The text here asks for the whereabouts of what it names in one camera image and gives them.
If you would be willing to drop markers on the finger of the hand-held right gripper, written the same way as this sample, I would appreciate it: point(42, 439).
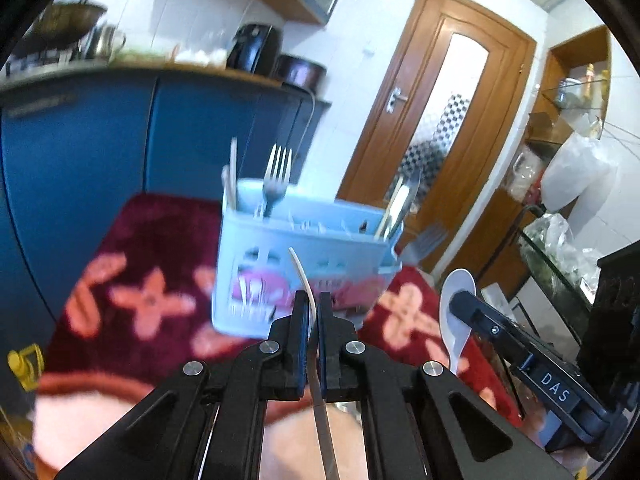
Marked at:
point(485, 320)

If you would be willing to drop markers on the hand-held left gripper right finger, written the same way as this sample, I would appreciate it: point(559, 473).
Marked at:
point(325, 345)

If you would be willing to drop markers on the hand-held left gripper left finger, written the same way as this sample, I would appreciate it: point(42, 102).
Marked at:
point(301, 345)

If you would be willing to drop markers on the light plastic spoon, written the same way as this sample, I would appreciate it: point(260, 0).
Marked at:
point(452, 290)

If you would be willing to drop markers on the metal table knife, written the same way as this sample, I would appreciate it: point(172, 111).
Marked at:
point(327, 435)

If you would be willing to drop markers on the steel fork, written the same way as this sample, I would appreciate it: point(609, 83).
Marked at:
point(425, 245)

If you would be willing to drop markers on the light blue utensil box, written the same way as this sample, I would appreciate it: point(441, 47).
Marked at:
point(325, 245)

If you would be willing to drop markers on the shiny metal fork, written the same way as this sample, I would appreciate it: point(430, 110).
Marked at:
point(276, 180)

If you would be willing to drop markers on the glass side table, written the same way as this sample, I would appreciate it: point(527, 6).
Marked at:
point(560, 280)

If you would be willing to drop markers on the knives in basket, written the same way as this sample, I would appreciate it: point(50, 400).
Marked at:
point(407, 200)

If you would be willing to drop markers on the white plastic bag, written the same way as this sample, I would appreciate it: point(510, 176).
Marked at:
point(575, 170)

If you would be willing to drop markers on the wooden door with glass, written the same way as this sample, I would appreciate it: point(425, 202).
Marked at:
point(395, 160)

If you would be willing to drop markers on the red flower patterned blanket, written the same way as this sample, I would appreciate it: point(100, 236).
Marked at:
point(150, 230)

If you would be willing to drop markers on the wooden shelf unit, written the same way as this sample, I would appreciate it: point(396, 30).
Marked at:
point(555, 60)

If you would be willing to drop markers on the dark rice cooker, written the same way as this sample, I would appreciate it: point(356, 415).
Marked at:
point(300, 70)

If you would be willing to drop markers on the yellow bottle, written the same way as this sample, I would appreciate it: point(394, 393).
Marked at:
point(25, 367)

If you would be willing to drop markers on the blue kitchen cabinets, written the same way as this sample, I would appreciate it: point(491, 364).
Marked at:
point(100, 135)

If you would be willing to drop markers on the black air fryer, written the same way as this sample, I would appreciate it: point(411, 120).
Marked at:
point(252, 47)

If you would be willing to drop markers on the metal kettle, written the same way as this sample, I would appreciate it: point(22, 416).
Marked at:
point(102, 42)

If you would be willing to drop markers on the large metal wok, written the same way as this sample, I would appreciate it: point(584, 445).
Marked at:
point(65, 17)

